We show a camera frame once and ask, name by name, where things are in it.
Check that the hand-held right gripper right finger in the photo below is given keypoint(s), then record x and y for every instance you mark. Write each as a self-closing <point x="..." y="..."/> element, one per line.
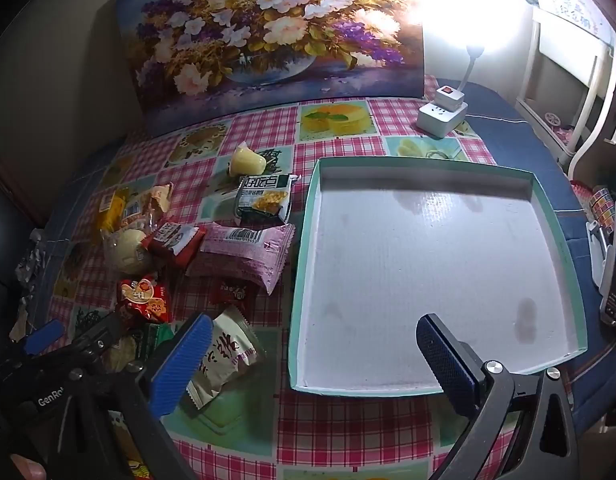
<point x="445" y="365"/>

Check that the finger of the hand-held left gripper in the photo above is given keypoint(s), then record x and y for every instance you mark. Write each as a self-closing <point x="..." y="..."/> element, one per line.
<point x="100" y="340"/>
<point x="43" y="337"/>

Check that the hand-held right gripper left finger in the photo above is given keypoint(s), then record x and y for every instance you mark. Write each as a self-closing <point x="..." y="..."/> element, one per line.
<point x="180" y="365"/>

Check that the beige green snack packet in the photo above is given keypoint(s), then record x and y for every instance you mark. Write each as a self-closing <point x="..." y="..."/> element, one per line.
<point x="227" y="355"/>

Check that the red orange snack packet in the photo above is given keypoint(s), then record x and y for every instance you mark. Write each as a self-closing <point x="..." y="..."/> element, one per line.
<point x="142" y="300"/>

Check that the dark red candy packet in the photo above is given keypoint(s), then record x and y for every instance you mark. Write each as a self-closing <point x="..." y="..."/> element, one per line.
<point x="230" y="291"/>

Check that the bun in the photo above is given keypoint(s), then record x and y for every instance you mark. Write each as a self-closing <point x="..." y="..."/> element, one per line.
<point x="125" y="252"/>

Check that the white tray with teal rim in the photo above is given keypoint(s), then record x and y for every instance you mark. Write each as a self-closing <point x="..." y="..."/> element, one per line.
<point x="413" y="260"/>

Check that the small red snack packet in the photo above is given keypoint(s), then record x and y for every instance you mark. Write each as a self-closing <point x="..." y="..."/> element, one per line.
<point x="170" y="240"/>

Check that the pink snack packet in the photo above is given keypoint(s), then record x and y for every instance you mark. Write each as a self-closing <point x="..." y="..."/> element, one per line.
<point x="237" y="255"/>

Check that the brown beige snack packet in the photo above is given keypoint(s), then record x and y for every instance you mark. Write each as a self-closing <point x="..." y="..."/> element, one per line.
<point x="157" y="200"/>

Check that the green white cracker packet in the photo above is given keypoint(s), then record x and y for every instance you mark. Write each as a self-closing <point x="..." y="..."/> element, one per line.
<point x="260" y="195"/>

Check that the yellow pudding cup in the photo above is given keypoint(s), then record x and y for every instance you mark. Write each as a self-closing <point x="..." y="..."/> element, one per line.
<point x="248" y="162"/>

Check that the person's left hand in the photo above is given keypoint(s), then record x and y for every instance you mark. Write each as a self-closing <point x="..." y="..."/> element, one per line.
<point x="28" y="469"/>

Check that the white crumpled wrapper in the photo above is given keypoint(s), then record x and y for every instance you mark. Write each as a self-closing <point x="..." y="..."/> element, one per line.
<point x="32" y="265"/>

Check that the pink checkered tablecloth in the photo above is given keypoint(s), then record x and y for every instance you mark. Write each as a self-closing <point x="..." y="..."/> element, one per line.
<point x="338" y="435"/>

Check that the dark screen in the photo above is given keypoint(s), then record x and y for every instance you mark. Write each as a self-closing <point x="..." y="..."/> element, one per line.
<point x="7" y="210"/>

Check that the white phone stand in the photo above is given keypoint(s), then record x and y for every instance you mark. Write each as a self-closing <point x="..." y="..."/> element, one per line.
<point x="599" y="260"/>

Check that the colourful checkered card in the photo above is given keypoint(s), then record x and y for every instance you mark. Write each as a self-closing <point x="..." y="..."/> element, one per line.
<point x="600" y="205"/>

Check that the white power cube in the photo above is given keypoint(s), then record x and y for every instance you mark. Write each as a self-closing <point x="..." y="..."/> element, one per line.
<point x="438" y="119"/>

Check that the white gooseneck lamp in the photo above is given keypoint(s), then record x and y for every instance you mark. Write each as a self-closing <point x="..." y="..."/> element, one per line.
<point x="449" y="96"/>

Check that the flower painting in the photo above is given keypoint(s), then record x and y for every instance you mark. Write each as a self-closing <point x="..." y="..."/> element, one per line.
<point x="268" y="35"/>

